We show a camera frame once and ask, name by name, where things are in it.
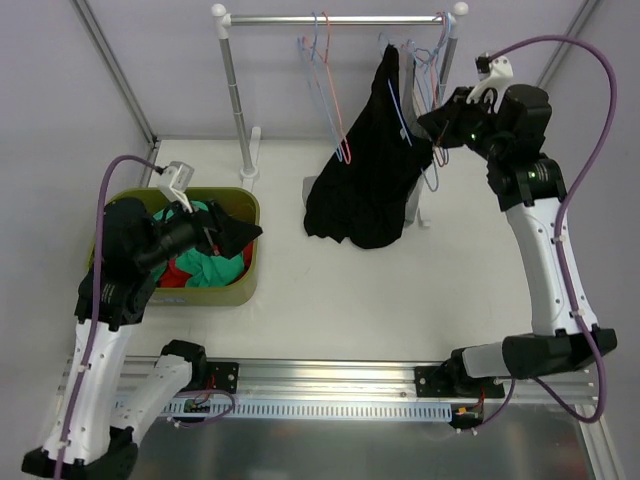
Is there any light blue wire hanger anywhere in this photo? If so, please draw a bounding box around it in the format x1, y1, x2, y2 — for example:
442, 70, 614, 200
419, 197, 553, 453
297, 11, 352, 165

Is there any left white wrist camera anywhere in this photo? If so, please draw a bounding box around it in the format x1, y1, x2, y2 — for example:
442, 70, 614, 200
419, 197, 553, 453
157, 161, 194, 213

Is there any white slotted cable duct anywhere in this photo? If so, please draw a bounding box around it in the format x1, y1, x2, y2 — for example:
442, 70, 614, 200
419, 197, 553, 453
158, 397, 453, 423

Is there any olive green plastic basket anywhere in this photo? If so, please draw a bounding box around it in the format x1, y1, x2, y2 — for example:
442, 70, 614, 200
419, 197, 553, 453
107, 187, 260, 307

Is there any white and silver clothes rack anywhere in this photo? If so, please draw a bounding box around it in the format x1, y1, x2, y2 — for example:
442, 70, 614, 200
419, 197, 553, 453
211, 1, 469, 229

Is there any black tank top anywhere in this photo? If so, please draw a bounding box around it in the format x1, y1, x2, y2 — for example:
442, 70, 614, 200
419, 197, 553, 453
303, 43, 435, 250

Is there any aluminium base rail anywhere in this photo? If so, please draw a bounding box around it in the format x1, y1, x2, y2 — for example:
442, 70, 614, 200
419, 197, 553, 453
116, 356, 598, 404

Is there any light blue hanger rack end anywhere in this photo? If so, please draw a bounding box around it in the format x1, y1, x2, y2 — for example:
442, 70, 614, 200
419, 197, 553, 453
406, 12, 452, 193

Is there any pink wire hanger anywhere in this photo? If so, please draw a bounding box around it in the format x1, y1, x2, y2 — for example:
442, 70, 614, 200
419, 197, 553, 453
308, 12, 352, 165

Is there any red tank top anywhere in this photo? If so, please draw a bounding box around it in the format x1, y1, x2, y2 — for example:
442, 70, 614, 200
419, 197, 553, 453
158, 242, 251, 290

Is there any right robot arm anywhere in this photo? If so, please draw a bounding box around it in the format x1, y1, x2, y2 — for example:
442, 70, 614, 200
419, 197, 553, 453
419, 84, 617, 397

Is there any green tank top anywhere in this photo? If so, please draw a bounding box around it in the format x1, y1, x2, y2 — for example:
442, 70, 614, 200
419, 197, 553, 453
152, 198, 247, 289

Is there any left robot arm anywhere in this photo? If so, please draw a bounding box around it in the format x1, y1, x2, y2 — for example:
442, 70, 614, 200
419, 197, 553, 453
21, 197, 263, 479

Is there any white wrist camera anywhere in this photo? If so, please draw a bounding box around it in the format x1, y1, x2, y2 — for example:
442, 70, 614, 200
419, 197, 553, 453
466, 53, 513, 113
157, 161, 194, 213

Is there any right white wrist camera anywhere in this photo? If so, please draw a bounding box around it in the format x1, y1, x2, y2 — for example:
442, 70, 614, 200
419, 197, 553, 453
466, 53, 513, 113

